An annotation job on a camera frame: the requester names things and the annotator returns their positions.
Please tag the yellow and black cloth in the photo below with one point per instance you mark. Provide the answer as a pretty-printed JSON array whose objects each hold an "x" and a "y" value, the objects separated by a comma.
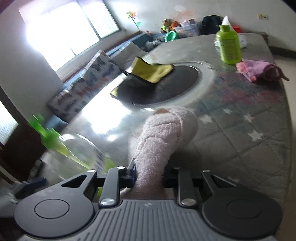
[{"x": 148, "y": 71}]

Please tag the window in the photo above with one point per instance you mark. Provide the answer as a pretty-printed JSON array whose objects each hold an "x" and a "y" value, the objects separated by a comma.
[{"x": 69, "y": 27}]

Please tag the flower toy on stem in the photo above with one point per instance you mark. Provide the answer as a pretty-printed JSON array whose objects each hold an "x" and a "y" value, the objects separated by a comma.
[{"x": 132, "y": 16}]

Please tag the beige pillow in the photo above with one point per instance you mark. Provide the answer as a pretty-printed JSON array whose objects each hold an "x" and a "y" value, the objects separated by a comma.
[{"x": 133, "y": 47}]

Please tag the clear storage box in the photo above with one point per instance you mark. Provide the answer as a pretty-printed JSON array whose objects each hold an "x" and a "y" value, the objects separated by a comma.
[{"x": 189, "y": 30}]

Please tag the green plastic bottle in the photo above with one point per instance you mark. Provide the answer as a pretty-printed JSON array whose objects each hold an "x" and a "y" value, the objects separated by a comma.
[{"x": 229, "y": 46}]

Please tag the butterfly print long cushion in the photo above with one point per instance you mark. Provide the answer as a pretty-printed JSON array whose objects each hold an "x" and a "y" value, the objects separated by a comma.
[{"x": 74, "y": 99}]

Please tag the pink fluffy towel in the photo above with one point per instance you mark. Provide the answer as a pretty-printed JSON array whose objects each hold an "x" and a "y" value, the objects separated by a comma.
[{"x": 155, "y": 143}]

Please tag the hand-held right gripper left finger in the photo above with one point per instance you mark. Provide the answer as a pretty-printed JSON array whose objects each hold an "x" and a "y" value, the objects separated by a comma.
[{"x": 132, "y": 172}]

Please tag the clear pump bottle green liquid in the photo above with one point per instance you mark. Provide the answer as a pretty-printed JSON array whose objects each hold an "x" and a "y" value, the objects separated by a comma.
[{"x": 78, "y": 150}]

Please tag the black backpack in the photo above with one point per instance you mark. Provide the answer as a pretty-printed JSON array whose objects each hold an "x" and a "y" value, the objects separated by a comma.
[{"x": 210, "y": 24}]

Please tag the red box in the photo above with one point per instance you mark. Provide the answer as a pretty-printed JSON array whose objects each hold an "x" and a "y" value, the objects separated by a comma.
[{"x": 237, "y": 28}]

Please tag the teddy bear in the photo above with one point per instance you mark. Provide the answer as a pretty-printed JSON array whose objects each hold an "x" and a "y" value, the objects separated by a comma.
[{"x": 166, "y": 25}]

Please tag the dark wooden door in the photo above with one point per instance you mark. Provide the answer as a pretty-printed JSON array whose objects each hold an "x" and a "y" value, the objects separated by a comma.
[{"x": 20, "y": 148}]

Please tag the grey quilted star table cover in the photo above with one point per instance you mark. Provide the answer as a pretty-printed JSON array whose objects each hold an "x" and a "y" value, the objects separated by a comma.
[{"x": 242, "y": 129}]

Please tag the butterfly print square pillow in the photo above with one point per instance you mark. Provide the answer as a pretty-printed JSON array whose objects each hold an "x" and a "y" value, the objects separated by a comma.
[{"x": 101, "y": 64}]

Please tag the blue sofa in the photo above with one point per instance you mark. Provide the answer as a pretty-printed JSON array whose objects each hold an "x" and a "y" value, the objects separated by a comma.
[{"x": 54, "y": 122}]

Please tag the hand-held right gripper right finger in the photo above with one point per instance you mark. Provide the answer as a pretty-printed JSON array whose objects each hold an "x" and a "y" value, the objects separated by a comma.
[{"x": 168, "y": 178}]

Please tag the white plastic bag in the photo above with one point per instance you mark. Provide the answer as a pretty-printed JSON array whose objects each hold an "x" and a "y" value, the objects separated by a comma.
[{"x": 242, "y": 40}]

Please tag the green plastic basin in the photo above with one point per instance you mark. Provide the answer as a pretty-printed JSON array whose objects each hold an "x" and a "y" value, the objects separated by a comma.
[{"x": 170, "y": 36}]

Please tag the round black hotplate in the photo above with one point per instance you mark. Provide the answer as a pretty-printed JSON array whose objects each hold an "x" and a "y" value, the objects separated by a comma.
[{"x": 180, "y": 83}]

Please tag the pink and purple cloth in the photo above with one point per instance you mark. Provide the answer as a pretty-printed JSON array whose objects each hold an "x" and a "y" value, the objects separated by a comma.
[{"x": 256, "y": 68}]

